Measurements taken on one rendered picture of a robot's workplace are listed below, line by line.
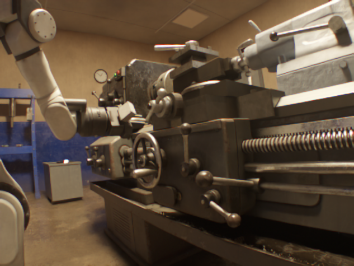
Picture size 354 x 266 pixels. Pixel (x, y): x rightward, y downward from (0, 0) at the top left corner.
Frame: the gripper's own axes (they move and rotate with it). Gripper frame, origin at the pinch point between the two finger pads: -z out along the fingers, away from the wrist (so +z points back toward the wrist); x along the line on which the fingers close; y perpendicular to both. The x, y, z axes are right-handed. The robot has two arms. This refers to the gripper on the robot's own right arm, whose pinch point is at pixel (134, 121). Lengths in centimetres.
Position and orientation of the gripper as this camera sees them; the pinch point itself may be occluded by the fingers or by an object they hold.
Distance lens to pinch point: 71.2
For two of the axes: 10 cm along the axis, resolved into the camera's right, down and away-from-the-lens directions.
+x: -3.8, -7.6, 5.3
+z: -8.2, 0.2, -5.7
